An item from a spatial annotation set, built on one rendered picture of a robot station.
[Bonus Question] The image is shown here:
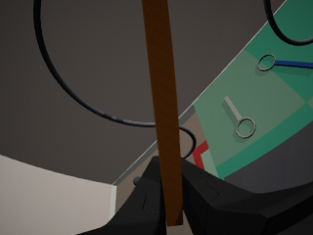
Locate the orange-brown long handle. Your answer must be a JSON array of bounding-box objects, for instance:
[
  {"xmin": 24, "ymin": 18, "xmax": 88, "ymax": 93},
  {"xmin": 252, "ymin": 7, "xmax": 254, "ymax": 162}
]
[{"xmin": 141, "ymin": 0, "xmax": 184, "ymax": 227}]

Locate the blue-handled ring tool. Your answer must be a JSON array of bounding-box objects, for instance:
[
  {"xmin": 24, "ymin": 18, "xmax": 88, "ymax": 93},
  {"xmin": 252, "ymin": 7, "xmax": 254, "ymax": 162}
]
[{"xmin": 257, "ymin": 54, "xmax": 313, "ymax": 71}]

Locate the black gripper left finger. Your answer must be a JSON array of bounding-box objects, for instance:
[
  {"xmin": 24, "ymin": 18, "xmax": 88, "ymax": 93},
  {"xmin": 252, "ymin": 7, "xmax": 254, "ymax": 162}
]
[{"xmin": 77, "ymin": 156, "xmax": 167, "ymax": 235}]

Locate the grey loop with straight handle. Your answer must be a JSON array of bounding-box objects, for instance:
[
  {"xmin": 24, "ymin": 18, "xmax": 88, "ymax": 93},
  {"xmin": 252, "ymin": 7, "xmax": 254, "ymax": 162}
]
[{"xmin": 224, "ymin": 97, "xmax": 255, "ymax": 138}]

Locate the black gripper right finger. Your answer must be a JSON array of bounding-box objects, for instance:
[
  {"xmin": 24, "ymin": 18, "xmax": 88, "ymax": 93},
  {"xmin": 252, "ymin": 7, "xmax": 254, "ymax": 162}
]
[{"xmin": 181, "ymin": 158, "xmax": 313, "ymax": 235}]

